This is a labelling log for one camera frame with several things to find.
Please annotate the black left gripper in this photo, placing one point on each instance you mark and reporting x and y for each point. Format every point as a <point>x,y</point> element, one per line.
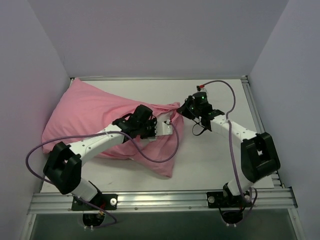
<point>152,128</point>

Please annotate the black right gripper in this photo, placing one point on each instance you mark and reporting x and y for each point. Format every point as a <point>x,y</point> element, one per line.
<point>184,111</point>

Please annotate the pink floral pillowcase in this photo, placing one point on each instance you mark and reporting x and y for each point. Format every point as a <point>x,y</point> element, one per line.
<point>85,109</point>

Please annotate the white pillow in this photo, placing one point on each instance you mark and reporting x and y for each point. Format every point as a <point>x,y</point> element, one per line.
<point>163,117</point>

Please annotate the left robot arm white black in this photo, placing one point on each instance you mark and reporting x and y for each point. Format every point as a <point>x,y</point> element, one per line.
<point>64,165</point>

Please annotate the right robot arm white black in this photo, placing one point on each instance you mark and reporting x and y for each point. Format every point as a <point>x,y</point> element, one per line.
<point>253,155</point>

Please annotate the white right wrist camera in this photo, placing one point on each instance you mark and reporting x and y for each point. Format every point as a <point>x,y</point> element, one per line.
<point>201,89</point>

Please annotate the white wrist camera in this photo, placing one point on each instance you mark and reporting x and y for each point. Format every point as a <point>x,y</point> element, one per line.
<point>201,89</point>
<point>163,128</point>

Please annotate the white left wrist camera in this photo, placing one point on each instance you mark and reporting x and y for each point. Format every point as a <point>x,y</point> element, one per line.
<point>163,128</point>

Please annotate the aluminium back rail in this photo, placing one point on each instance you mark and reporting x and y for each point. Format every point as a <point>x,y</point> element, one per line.
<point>142,78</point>

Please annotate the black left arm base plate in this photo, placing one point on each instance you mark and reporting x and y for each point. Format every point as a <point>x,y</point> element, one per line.
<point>106,201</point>

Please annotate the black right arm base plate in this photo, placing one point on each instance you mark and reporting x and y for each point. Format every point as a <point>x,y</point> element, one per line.
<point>217,199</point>

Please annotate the aluminium front rail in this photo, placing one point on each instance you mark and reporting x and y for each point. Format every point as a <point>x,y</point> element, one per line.
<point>155,202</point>

